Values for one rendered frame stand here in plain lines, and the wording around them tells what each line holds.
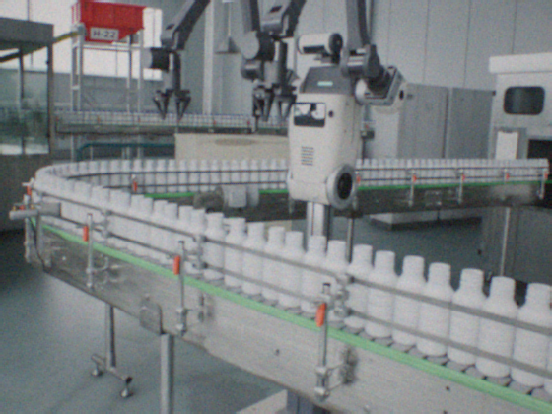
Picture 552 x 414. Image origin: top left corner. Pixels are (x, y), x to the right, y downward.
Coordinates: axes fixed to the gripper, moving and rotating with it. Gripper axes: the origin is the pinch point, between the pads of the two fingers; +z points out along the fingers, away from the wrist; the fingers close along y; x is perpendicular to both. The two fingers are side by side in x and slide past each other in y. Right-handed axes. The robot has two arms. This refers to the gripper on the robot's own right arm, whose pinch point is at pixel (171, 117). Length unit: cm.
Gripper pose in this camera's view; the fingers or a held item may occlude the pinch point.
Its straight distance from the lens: 183.8
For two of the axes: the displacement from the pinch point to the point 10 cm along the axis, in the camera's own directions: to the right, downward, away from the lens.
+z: -0.4, 9.9, 1.6
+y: -6.8, 0.9, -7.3
